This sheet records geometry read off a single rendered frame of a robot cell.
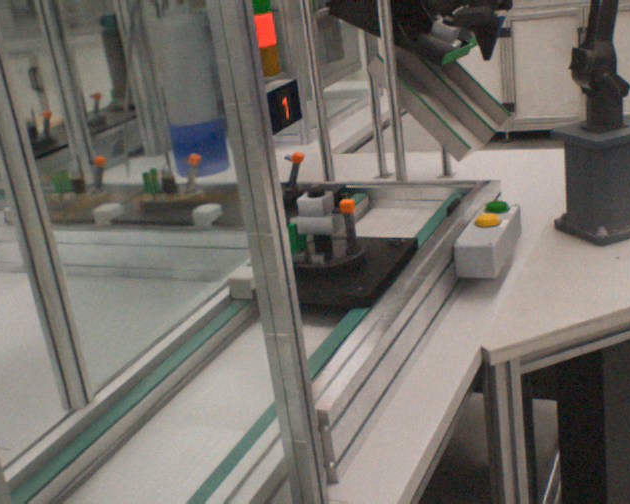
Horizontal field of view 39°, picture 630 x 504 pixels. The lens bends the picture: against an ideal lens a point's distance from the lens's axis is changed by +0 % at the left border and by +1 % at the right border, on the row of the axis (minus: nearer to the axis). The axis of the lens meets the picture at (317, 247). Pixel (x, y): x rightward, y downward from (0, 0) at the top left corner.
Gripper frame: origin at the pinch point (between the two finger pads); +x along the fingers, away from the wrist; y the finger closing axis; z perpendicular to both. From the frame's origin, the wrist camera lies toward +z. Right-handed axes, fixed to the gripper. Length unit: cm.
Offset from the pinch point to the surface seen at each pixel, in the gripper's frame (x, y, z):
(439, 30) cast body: 0.1, -19.5, 14.2
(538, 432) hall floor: 125, -69, 10
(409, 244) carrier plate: 28.3, 26.8, 8.2
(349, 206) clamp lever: 18.4, 36.4, 13.9
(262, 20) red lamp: -9.9, 25.8, 29.8
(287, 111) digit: 5.8, 23.4, 28.9
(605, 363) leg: 63, -1, -19
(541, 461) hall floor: 125, -55, 7
